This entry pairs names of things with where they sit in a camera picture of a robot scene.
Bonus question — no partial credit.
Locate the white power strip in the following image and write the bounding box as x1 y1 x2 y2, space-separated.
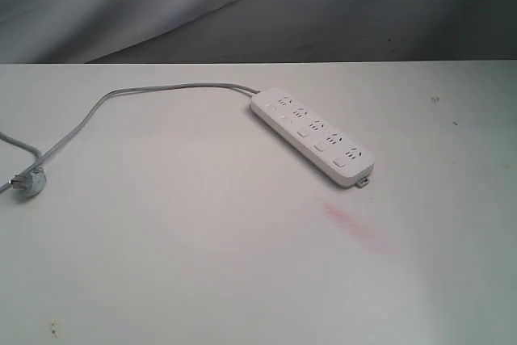
250 88 375 188

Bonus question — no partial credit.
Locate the grey backdrop cloth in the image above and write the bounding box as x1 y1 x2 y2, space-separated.
1 0 516 64

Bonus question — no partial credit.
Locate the grey power cord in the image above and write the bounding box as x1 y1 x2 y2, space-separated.
0 82 263 195

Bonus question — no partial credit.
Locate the white wall plug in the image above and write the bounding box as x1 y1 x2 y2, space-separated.
10 166 47 201

